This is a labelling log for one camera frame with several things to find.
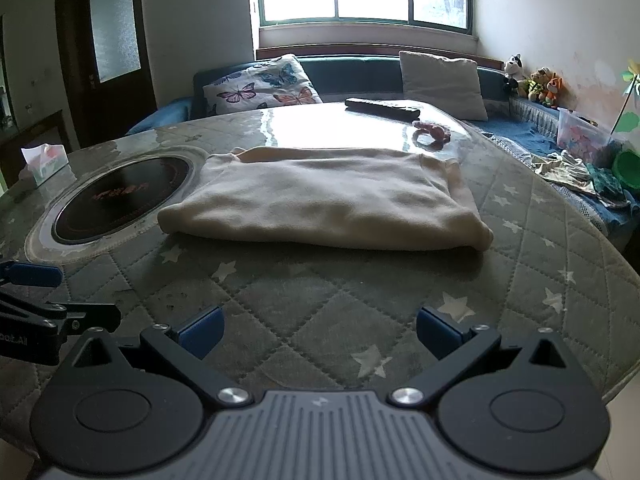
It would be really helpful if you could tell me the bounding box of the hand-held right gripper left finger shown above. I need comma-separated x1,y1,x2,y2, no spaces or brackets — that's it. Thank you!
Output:
64,305,254,408

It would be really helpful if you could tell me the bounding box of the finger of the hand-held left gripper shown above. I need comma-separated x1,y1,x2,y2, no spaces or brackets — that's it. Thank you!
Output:
0,293,122,335
0,259,65,288

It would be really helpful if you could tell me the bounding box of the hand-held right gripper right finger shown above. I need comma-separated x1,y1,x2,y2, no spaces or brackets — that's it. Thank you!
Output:
388,305,577,408

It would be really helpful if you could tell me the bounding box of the cream sweater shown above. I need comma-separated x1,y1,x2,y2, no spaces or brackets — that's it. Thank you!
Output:
157,145,494,253

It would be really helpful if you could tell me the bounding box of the white and green tissue box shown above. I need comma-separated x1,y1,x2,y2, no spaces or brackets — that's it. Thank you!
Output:
20,143,69,184

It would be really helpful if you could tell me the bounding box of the round black induction cooktop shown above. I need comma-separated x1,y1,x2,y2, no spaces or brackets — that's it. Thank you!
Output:
50,155,196,246

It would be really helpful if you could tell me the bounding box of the pale crumpled garment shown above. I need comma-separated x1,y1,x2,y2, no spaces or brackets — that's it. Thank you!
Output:
531,152,599,196

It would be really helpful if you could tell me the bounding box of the green patterned cloth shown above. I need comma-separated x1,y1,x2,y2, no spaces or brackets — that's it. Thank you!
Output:
587,163,632,207

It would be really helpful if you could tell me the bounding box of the black remote control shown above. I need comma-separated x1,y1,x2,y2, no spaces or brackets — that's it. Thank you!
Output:
344,97,420,121

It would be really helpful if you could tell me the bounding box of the clear plastic storage box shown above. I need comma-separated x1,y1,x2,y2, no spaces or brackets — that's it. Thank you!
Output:
556,107,627,162

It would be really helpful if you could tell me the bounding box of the dark wooden glass door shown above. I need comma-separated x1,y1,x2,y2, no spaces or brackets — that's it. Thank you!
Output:
54,0,157,148

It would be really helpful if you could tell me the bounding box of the plain white pillow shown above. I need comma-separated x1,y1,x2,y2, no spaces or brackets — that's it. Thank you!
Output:
398,50,489,122

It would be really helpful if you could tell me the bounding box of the green plastic bucket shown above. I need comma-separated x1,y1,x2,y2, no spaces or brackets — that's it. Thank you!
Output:
612,147,640,192

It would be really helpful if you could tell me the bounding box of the butterfly print pillow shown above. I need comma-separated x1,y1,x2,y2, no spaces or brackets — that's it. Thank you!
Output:
202,53,324,116

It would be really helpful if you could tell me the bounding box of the brown and green plush toy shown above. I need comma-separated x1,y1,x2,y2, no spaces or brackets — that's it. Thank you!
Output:
528,67,551,104

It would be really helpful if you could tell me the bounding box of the orange fox plush toy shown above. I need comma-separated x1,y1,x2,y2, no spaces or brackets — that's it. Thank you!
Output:
544,73,564,109

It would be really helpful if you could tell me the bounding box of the black and white cow plush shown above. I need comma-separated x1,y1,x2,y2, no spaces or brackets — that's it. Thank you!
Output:
502,53,527,96

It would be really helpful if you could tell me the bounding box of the colourful pinwheel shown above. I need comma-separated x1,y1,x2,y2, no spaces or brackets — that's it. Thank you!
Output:
611,59,640,137

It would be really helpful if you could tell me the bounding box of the pink hair tie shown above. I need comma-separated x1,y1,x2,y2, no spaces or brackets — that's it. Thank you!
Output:
410,120,451,149

